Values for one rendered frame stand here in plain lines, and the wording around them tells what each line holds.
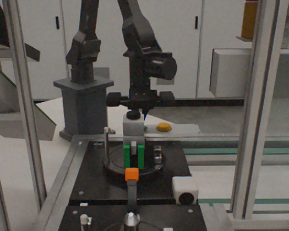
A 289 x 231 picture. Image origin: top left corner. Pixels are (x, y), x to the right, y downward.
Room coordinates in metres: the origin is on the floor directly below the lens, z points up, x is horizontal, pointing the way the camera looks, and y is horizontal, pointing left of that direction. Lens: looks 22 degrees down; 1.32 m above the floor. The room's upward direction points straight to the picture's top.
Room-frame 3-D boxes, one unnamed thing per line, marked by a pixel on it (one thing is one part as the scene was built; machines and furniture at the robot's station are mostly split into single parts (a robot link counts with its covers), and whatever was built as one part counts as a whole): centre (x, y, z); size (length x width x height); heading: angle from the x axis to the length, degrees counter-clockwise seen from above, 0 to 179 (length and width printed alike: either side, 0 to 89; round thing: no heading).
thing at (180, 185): (0.47, -0.08, 0.97); 0.05 x 0.05 x 0.04; 1
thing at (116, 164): (0.56, 0.02, 0.98); 0.14 x 0.14 x 0.02
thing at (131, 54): (0.78, 0.01, 1.16); 0.09 x 0.06 x 0.07; 49
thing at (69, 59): (0.94, 0.19, 1.15); 0.09 x 0.07 x 0.06; 139
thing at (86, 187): (0.56, 0.02, 0.96); 0.24 x 0.24 x 0.02; 1
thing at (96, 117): (0.94, 0.20, 0.96); 0.15 x 0.15 x 0.20; 46
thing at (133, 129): (0.55, 0.02, 1.06); 0.08 x 0.04 x 0.07; 1
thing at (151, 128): (0.78, -0.06, 0.93); 0.21 x 0.07 x 0.06; 91
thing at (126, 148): (0.52, 0.03, 1.01); 0.01 x 0.01 x 0.05; 1
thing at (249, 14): (0.45, -0.17, 1.28); 0.05 x 0.05 x 0.05
